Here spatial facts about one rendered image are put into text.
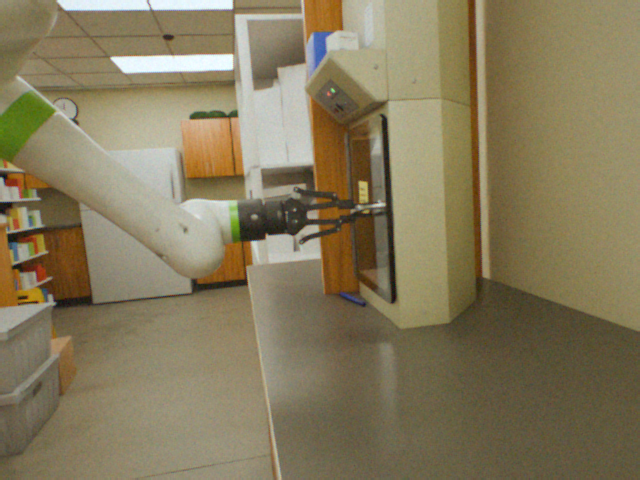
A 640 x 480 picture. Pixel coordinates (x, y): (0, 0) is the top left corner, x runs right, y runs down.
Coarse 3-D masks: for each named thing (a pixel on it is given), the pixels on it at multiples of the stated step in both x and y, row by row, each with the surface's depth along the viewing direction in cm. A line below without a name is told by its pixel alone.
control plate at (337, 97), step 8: (328, 80) 100; (328, 88) 104; (336, 88) 100; (320, 96) 113; (328, 96) 109; (336, 96) 105; (344, 96) 101; (328, 104) 114; (344, 104) 106; (352, 104) 102; (336, 112) 115; (344, 112) 110
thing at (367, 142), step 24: (384, 120) 92; (360, 144) 109; (384, 144) 93; (360, 168) 111; (384, 168) 93; (384, 192) 94; (384, 216) 96; (360, 240) 118; (384, 240) 98; (360, 264) 120; (384, 264) 99; (384, 288) 101
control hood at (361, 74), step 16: (368, 48) 90; (320, 64) 96; (336, 64) 89; (352, 64) 89; (368, 64) 90; (384, 64) 90; (320, 80) 104; (336, 80) 97; (352, 80) 90; (368, 80) 90; (384, 80) 91; (352, 96) 98; (368, 96) 91; (384, 96) 91; (352, 112) 107
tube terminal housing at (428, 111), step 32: (352, 0) 109; (384, 0) 89; (416, 0) 90; (448, 0) 95; (384, 32) 90; (416, 32) 91; (448, 32) 96; (416, 64) 91; (448, 64) 96; (416, 96) 92; (448, 96) 97; (416, 128) 93; (448, 128) 97; (416, 160) 94; (448, 160) 97; (416, 192) 94; (448, 192) 97; (416, 224) 95; (448, 224) 98; (416, 256) 96; (448, 256) 98; (416, 288) 97; (448, 288) 98; (416, 320) 98; (448, 320) 99
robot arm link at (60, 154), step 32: (64, 128) 72; (32, 160) 70; (64, 160) 71; (96, 160) 74; (64, 192) 75; (96, 192) 74; (128, 192) 76; (128, 224) 78; (160, 224) 79; (192, 224) 82; (160, 256) 82; (192, 256) 81
